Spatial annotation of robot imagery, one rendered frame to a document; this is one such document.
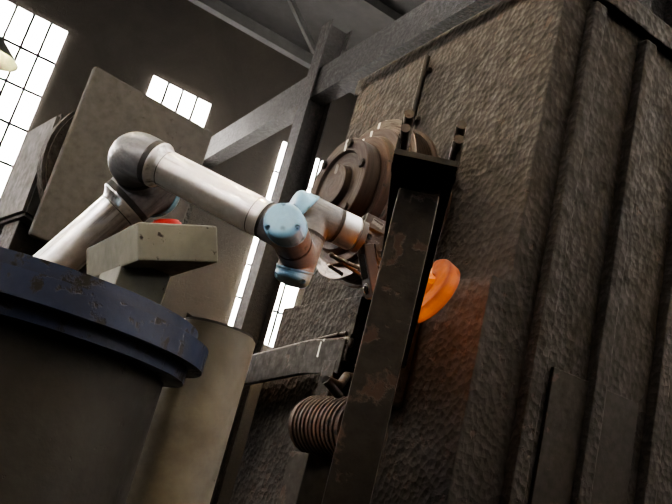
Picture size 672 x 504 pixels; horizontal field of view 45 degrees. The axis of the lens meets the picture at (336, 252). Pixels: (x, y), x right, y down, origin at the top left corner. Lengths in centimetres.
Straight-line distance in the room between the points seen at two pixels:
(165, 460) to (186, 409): 7
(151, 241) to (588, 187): 128
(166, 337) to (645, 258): 166
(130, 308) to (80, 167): 395
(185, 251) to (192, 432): 26
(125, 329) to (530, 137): 146
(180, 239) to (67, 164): 354
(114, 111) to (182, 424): 370
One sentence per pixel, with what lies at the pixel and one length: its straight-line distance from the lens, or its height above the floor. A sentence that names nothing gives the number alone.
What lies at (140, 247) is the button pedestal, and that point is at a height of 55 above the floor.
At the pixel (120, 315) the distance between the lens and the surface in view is 67.
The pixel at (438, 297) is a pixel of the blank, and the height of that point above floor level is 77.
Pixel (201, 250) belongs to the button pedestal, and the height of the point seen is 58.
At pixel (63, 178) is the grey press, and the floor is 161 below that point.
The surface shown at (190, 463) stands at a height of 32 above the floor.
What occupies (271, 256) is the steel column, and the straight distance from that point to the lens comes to 943.
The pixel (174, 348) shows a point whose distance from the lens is 70.
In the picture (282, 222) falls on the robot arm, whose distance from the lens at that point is 147.
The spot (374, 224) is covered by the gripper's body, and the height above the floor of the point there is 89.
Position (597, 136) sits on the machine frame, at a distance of 213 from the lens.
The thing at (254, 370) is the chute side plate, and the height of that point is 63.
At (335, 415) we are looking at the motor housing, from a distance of 161.
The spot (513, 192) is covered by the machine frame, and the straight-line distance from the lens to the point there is 194.
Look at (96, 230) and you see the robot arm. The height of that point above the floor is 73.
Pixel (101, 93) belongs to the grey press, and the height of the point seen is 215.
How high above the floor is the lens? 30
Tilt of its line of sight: 18 degrees up
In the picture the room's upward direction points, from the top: 15 degrees clockwise
